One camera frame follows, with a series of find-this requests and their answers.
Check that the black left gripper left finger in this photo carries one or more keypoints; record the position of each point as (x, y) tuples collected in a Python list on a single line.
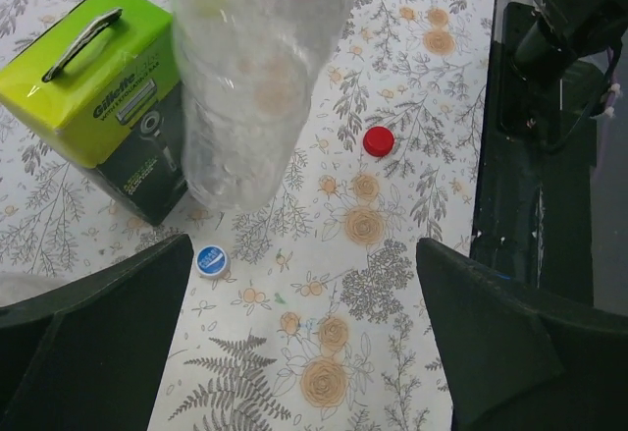
[(90, 355)]

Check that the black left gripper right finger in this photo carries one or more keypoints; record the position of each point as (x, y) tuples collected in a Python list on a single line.
[(520, 358)]

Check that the blue bottle cap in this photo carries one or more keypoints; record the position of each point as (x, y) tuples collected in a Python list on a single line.
[(212, 262)]

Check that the clear plastic bottle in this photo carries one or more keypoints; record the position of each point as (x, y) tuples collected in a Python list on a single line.
[(248, 69)]

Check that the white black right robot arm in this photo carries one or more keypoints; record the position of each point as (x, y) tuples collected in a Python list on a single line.
[(565, 31)]

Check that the red bottle cap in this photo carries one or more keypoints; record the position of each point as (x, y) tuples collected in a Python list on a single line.
[(378, 141)]

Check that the green Gillette razor box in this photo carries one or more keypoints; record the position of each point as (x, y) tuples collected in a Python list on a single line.
[(101, 87)]

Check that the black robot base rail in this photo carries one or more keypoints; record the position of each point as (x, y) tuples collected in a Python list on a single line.
[(551, 198)]

